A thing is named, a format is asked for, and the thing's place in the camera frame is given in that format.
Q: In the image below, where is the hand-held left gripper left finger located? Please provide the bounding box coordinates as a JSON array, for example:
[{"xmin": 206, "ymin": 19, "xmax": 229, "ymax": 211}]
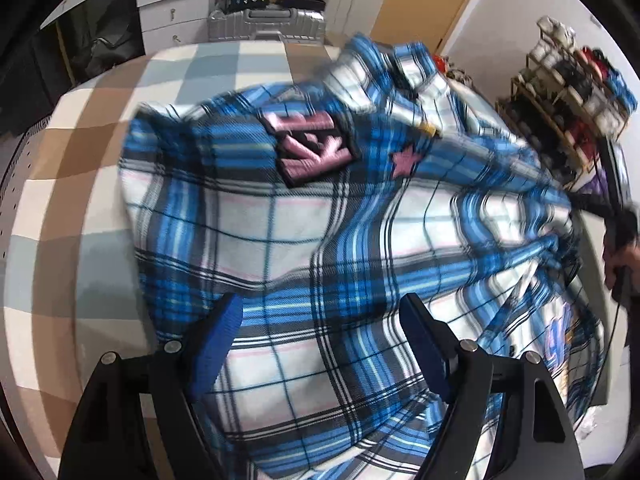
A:
[{"xmin": 64, "ymin": 292, "xmax": 246, "ymax": 480}]

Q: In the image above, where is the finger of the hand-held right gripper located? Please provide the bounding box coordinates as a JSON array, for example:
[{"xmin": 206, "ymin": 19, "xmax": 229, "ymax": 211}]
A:
[{"xmin": 570, "ymin": 194, "xmax": 609, "ymax": 219}]

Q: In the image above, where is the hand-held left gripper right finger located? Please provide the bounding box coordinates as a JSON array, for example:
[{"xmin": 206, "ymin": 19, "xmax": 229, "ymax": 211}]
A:
[{"xmin": 398, "ymin": 292, "xmax": 586, "ymax": 480}]

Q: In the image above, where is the blue plaid shirt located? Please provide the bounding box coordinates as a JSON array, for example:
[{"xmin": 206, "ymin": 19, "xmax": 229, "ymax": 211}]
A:
[{"xmin": 117, "ymin": 35, "xmax": 608, "ymax": 480}]

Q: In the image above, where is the person's right hand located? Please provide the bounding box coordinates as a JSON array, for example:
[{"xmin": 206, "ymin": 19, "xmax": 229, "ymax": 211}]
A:
[{"xmin": 604, "ymin": 239, "xmax": 640, "ymax": 307}]

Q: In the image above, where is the wooden shoe rack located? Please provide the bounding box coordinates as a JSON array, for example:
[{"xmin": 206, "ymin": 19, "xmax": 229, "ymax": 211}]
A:
[{"xmin": 495, "ymin": 17, "xmax": 636, "ymax": 191}]

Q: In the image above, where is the tan wooden door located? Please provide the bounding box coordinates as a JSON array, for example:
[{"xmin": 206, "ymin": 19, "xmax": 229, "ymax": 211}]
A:
[{"xmin": 375, "ymin": 0, "xmax": 493, "ymax": 48}]

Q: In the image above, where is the silver suitcase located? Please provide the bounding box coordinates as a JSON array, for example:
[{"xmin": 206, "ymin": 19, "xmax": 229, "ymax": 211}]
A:
[{"xmin": 207, "ymin": 7, "xmax": 326, "ymax": 46}]

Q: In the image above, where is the black glass cabinet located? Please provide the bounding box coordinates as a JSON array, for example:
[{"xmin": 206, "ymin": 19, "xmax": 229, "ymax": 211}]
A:
[{"xmin": 55, "ymin": 0, "xmax": 146, "ymax": 86}]

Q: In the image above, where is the white drawer cabinet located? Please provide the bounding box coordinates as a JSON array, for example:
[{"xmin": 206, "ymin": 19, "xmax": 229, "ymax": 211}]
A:
[{"xmin": 97, "ymin": 0, "xmax": 213, "ymax": 56}]

